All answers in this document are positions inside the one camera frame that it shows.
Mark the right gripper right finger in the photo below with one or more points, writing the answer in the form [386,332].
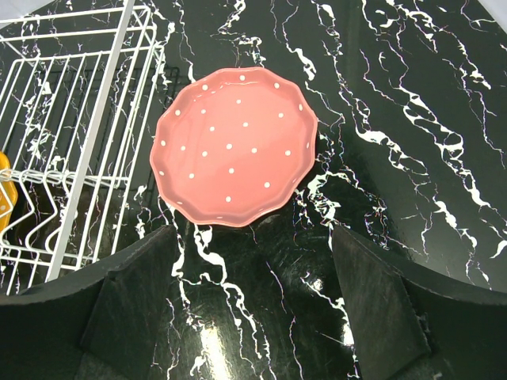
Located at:
[410,322]

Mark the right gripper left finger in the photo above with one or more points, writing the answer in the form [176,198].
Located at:
[100,322]

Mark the orange polka dot plate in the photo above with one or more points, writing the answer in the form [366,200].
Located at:
[9,193]

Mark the pink scalloped plate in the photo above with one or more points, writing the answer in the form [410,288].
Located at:
[233,146]

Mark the white wire dish rack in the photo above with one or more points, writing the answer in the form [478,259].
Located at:
[77,83]

